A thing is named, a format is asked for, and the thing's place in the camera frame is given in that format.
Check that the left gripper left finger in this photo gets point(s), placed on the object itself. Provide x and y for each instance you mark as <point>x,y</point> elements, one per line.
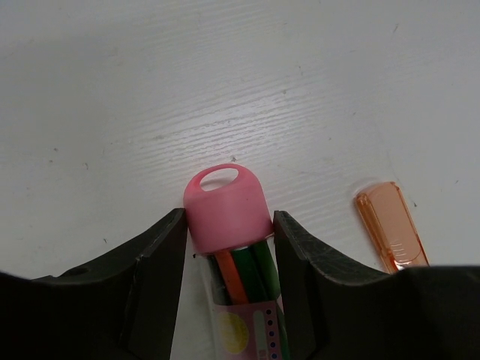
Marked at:
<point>121,305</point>

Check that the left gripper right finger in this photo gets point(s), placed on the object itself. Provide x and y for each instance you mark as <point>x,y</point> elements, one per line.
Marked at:
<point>331,301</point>

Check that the pink capped pencil tube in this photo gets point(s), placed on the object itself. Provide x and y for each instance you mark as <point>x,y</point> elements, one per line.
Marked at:
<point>232,233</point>

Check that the orange translucent eraser case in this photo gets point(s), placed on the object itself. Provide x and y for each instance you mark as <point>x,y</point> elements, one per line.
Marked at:
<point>388,222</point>

